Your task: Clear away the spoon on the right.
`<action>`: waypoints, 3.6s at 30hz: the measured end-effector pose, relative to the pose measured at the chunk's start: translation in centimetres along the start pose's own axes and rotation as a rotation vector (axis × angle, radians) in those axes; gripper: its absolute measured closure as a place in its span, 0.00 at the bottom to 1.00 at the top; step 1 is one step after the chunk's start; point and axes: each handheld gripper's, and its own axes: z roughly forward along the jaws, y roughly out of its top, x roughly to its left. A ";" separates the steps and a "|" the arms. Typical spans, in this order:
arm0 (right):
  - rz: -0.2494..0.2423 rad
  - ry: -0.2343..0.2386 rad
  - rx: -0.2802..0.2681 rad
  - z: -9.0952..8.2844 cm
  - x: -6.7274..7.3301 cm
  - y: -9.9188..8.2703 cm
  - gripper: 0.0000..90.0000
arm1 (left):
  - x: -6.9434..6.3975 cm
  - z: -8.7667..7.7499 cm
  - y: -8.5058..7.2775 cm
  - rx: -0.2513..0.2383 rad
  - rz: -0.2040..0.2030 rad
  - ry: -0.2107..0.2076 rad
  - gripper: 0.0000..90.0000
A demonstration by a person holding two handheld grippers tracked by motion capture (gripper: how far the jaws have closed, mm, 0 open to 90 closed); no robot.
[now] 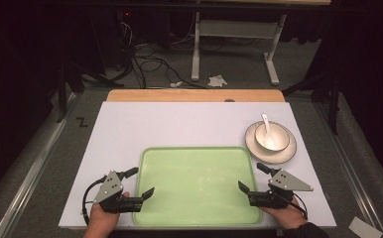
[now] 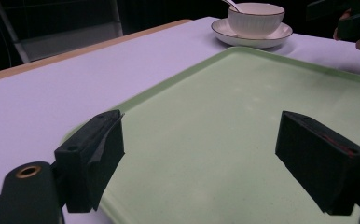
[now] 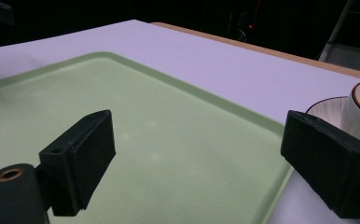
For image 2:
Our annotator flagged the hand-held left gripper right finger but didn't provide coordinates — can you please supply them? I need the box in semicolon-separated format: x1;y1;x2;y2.
274;110;360;217

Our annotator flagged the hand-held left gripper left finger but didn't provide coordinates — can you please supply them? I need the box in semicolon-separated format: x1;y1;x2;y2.
53;109;126;214

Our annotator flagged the white ribbed bowl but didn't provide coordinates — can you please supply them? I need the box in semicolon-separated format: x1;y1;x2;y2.
228;2;285;40

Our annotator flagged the white saucer with dark rim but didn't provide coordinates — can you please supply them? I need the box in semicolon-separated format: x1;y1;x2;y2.
211;18;294;49

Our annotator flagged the light green plastic tray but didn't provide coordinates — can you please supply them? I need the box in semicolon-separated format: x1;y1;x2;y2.
63;46;360;224

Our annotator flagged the white spoon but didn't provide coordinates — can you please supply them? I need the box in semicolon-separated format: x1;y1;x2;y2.
222;0;241;14

